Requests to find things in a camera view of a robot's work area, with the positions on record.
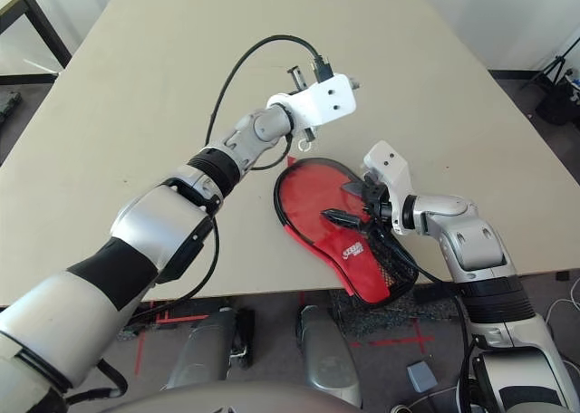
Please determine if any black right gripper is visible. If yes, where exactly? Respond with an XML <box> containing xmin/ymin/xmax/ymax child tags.
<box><xmin>319</xmin><ymin>172</ymin><xmax>393</xmax><ymax>234</ymax></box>

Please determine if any red black paddle case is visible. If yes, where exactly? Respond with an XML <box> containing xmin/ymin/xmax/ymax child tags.
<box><xmin>273</xmin><ymin>157</ymin><xmax>421</xmax><ymax>305</ymax></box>

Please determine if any dark speckled floor mat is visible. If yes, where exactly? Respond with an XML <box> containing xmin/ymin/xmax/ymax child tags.
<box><xmin>328</xmin><ymin>285</ymin><xmax>463</xmax><ymax>346</ymax></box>

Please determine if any grey robot right leg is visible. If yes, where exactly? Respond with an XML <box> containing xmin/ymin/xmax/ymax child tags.
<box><xmin>296</xmin><ymin>304</ymin><xmax>363</xmax><ymax>408</ymax></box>

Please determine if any grey robot leg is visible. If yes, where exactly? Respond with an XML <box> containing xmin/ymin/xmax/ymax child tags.
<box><xmin>165</xmin><ymin>306</ymin><xmax>255</xmax><ymax>389</ymax></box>
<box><xmin>296</xmin><ymin>304</ymin><xmax>363</xmax><ymax>408</ymax></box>

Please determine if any grey floor pedal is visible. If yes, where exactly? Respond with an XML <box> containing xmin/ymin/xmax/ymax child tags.
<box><xmin>406</xmin><ymin>360</ymin><xmax>439</xmax><ymax>394</ymax></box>

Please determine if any grey robot left leg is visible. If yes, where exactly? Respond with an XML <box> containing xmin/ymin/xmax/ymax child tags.
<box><xmin>165</xmin><ymin>306</ymin><xmax>255</xmax><ymax>389</ymax></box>

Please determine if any black bag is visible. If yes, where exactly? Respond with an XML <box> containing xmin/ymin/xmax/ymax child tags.
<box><xmin>534</xmin><ymin>82</ymin><xmax>580</xmax><ymax>127</ymax></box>

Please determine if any grey robot torso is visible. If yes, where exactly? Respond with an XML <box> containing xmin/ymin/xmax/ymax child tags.
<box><xmin>103</xmin><ymin>383</ymin><xmax>363</xmax><ymax>413</ymax></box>

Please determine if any black-framed side table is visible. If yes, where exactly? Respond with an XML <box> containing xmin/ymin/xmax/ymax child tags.
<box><xmin>0</xmin><ymin>0</ymin><xmax>73</xmax><ymax>86</ymax></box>

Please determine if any black tripod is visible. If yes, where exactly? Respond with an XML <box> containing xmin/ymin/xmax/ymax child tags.
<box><xmin>520</xmin><ymin>39</ymin><xmax>580</xmax><ymax>97</ymax></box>

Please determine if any black foam floor tile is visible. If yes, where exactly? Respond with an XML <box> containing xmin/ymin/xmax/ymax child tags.
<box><xmin>0</xmin><ymin>91</ymin><xmax>24</xmax><ymax>124</ymax></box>

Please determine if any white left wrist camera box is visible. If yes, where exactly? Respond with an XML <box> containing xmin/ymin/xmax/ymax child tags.
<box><xmin>266</xmin><ymin>73</ymin><xmax>357</xmax><ymax>129</ymax></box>

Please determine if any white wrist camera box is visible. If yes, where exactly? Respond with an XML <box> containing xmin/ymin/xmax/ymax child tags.
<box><xmin>266</xmin><ymin>73</ymin><xmax>357</xmax><ymax>129</ymax></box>
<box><xmin>363</xmin><ymin>139</ymin><xmax>414</xmax><ymax>236</ymax></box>

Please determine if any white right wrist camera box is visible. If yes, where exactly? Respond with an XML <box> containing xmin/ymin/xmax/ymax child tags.
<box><xmin>363</xmin><ymin>139</ymin><xmax>414</xmax><ymax>236</ymax></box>

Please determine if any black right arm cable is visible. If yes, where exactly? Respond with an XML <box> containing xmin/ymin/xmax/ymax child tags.
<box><xmin>371</xmin><ymin>229</ymin><xmax>481</xmax><ymax>413</ymax></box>

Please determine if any loose floor cable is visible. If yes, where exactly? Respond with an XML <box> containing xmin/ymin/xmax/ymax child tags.
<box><xmin>545</xmin><ymin>276</ymin><xmax>580</xmax><ymax>326</ymax></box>

